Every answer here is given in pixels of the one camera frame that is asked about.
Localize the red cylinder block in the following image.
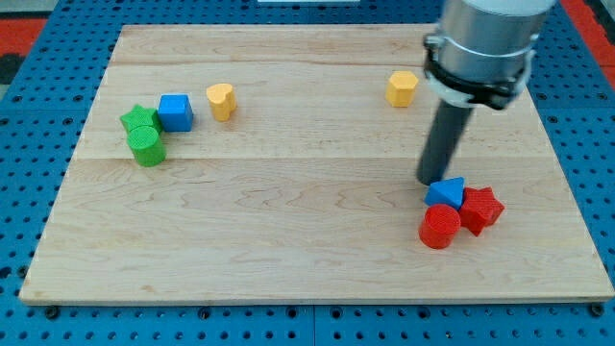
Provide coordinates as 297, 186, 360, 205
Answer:
418, 204, 461, 249

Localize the blue cube block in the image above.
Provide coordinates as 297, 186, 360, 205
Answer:
158, 94, 193, 133

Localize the green cylinder block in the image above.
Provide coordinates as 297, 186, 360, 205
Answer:
127, 126, 166, 167

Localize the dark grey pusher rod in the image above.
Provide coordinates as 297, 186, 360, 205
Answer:
416, 100, 474, 185

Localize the blue triangle block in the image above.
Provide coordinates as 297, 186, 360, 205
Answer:
424, 177, 465, 210

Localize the yellow hexagon block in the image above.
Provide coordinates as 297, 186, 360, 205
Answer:
385, 71, 419, 108

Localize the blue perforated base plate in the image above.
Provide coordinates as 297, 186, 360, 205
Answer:
1, 0, 614, 345

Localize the red star block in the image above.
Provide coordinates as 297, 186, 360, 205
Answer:
458, 186, 505, 236

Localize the yellow heart block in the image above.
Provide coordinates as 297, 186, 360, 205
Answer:
206, 83, 237, 122

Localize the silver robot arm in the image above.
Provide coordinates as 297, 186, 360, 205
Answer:
423, 0, 556, 110

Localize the wooden board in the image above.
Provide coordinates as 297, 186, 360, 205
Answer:
19, 25, 614, 306

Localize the green star block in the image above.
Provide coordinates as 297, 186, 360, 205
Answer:
120, 104, 162, 134

